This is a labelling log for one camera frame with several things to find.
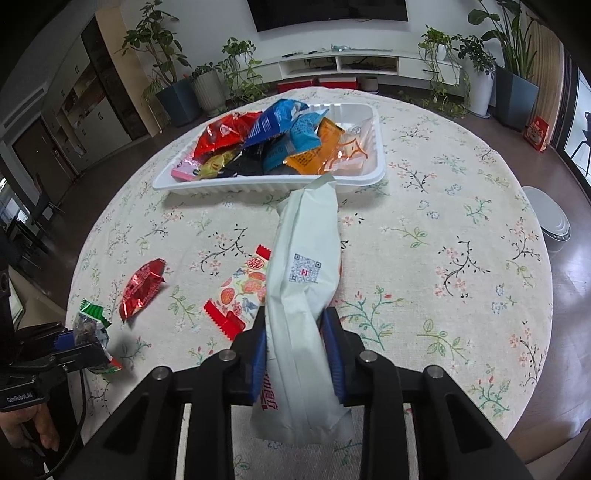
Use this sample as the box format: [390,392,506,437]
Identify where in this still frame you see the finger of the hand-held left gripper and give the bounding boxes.
[9,343,107,374]
[20,322,75,354]

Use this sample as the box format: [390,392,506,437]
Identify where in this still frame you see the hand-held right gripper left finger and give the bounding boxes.
[60,305,269,480]

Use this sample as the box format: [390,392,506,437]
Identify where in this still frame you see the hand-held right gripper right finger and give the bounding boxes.
[321,305,532,480]

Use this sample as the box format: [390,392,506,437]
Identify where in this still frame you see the green and white candy packet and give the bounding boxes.
[74,299,123,376]

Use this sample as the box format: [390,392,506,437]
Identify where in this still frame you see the red patterned snack packet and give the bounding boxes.
[204,244,278,341]

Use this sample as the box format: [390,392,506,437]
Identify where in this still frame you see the red foil snack packet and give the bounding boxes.
[119,258,167,322]

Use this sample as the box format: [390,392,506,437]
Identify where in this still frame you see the long white snack packet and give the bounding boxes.
[249,174,354,445]

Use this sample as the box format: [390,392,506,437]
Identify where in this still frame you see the white plastic tray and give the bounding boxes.
[152,102,387,195]

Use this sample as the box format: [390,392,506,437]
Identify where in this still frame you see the black snack packet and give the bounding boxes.
[217,143,269,178]

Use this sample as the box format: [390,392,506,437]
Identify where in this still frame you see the gold snack packet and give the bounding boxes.
[194,148,243,180]

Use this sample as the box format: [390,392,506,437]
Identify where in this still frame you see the orange snack packet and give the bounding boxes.
[284,117,345,176]

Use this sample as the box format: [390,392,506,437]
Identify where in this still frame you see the pink cartoon snack packet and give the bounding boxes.
[171,156,204,182]

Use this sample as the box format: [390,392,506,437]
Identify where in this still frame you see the clear orange print packet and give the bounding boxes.
[323,117,375,172]

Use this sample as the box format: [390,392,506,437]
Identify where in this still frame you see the light blue snack packet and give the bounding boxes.
[263,111,324,169]

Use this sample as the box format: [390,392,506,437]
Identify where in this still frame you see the person's left hand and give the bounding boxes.
[0,405,61,453]

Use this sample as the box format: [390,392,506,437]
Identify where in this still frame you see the floral tablecloth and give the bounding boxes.
[66,88,554,480]

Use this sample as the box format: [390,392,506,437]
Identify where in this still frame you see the dark dining chair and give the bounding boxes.
[0,173,66,278]

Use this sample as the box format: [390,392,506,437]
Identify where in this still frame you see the white round stool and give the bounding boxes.
[522,185,572,253]

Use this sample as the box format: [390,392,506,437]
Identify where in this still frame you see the leafy plant in dark pot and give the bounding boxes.
[121,0,202,128]

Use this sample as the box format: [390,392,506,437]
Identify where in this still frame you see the plant in white ribbed pot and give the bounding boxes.
[190,62,228,117]

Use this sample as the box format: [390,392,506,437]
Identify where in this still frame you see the red storage box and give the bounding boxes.
[318,76,359,91]
[277,79,315,94]

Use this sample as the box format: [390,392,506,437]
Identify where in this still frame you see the trailing vine plant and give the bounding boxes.
[221,38,272,106]

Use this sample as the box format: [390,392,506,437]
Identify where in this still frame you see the white TV cabinet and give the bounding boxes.
[256,50,462,88]

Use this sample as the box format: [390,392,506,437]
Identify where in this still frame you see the plant in smooth white pot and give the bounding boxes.
[455,34,498,117]

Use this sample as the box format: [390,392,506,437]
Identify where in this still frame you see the red box on floor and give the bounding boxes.
[523,115,553,153]

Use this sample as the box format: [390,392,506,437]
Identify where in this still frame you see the tall plant in blue-grey pot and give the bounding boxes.
[467,0,542,131]

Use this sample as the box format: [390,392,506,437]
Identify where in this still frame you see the hanging vine plant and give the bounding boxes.
[417,27,468,117]

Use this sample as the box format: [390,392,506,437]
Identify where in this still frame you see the black outdoor chair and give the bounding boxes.
[570,111,591,178]

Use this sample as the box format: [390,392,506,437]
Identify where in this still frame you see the black flat screen TV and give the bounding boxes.
[247,0,410,33]

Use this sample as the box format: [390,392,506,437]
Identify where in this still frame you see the black framed window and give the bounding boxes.
[553,62,591,188]

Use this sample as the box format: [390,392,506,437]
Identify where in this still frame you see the black cable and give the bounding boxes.
[44,369,88,479]

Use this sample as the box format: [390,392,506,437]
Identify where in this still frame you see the tall wall cabinet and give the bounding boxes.
[41,9,149,141]

